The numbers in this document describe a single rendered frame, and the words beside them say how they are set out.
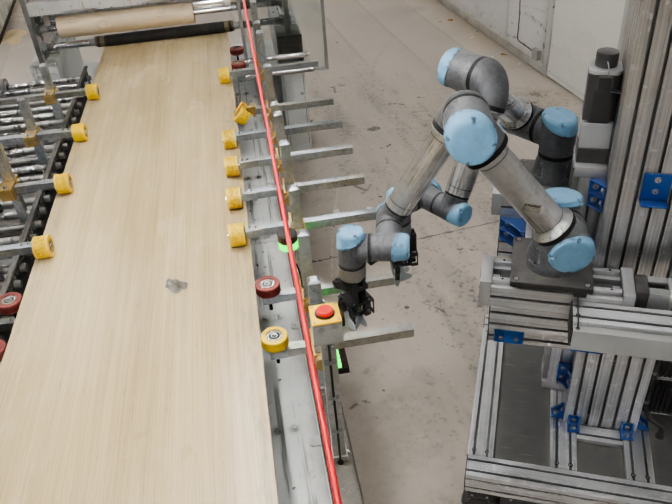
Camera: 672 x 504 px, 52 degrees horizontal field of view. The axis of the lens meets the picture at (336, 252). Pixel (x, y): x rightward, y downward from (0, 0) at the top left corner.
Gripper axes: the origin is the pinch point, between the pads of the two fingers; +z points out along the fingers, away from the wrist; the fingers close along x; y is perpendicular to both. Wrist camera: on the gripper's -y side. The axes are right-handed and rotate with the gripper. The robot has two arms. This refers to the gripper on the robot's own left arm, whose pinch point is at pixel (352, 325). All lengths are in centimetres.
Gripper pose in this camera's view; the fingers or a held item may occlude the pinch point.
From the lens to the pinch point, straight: 205.9
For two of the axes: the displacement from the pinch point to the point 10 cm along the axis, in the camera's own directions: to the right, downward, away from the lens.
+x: 8.7, -3.3, 3.6
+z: 0.7, 8.1, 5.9
